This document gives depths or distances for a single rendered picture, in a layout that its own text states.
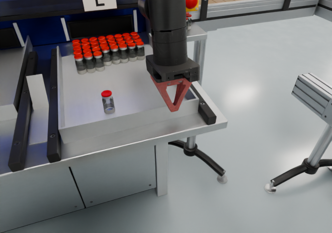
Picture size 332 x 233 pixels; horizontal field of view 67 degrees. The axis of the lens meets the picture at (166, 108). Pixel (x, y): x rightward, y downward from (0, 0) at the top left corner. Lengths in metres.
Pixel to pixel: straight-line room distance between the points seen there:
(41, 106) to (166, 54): 0.30
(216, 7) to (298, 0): 0.37
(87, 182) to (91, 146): 0.72
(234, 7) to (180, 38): 0.64
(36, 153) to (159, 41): 0.28
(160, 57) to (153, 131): 0.14
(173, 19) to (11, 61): 0.52
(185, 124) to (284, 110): 1.65
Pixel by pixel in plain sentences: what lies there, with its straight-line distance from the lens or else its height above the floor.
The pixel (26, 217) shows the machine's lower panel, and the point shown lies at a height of 0.15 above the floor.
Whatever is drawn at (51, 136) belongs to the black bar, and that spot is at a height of 0.90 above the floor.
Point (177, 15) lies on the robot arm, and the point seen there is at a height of 1.08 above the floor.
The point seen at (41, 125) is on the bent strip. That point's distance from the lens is 0.53.
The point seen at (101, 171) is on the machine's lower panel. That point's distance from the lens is 1.13.
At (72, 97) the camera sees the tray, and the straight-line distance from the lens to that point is 0.58.
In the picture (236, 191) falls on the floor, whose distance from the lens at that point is 1.48.
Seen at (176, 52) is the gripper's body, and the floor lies 1.03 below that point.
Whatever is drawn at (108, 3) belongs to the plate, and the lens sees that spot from 0.74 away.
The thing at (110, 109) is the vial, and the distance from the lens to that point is 0.50.
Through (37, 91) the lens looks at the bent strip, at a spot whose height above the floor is 0.91.
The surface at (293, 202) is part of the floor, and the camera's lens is 1.55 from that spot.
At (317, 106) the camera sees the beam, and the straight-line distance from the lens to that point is 1.38.
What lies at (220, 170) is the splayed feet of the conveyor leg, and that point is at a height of 0.08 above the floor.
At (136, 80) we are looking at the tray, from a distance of 0.60.
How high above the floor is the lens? 1.21
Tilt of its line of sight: 39 degrees down
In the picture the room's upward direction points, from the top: straight up
